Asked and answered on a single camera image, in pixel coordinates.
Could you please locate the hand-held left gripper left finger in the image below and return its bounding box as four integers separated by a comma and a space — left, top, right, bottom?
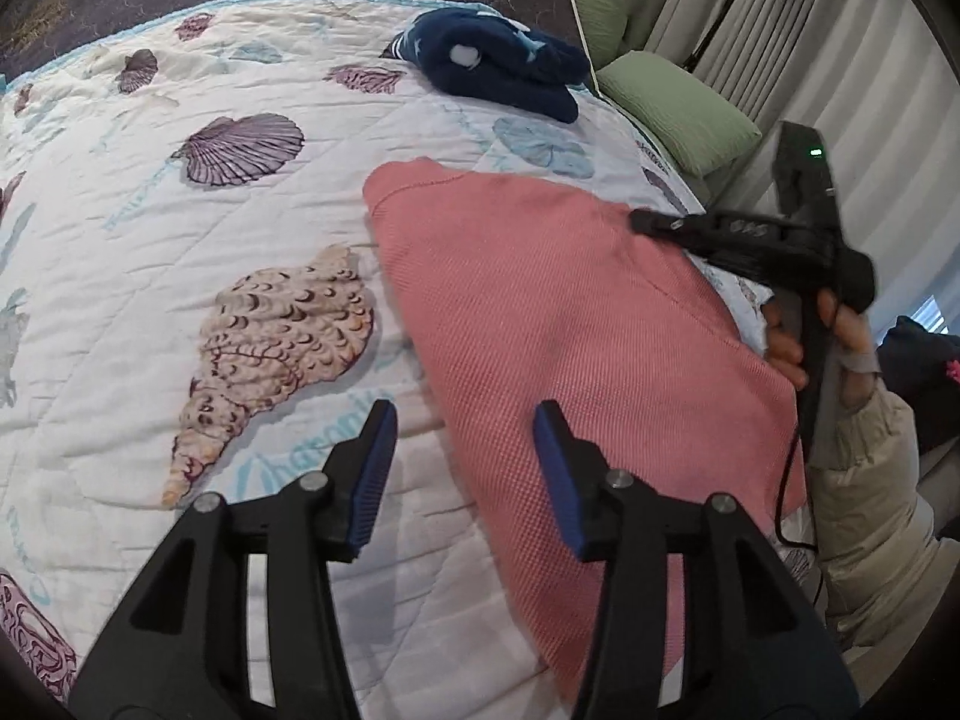
67, 397, 400, 720

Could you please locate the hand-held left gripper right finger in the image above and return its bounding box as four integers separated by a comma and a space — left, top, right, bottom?
532, 399, 861, 720

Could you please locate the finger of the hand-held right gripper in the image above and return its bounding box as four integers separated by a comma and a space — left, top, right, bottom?
628, 208, 725, 252

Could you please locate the coral pink knit garment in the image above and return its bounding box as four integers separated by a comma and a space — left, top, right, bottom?
363, 157, 811, 698

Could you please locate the person's right hand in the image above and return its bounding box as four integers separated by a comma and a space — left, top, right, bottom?
761, 291, 880, 410

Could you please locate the large green pillow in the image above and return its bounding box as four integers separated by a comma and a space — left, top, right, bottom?
596, 51, 762, 177

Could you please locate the dark cloth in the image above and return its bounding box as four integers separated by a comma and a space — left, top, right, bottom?
881, 315, 960, 458

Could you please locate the grey curtain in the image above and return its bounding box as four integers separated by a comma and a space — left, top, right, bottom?
622, 0, 960, 331

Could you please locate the small green pillow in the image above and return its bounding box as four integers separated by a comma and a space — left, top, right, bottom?
562, 0, 638, 68

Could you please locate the navy star print garment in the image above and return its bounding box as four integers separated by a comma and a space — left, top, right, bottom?
386, 11, 593, 123

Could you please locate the white seashell print quilt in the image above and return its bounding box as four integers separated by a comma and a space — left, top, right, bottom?
0, 0, 826, 720

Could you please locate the black cable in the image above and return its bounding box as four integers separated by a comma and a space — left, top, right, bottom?
772, 427, 830, 601

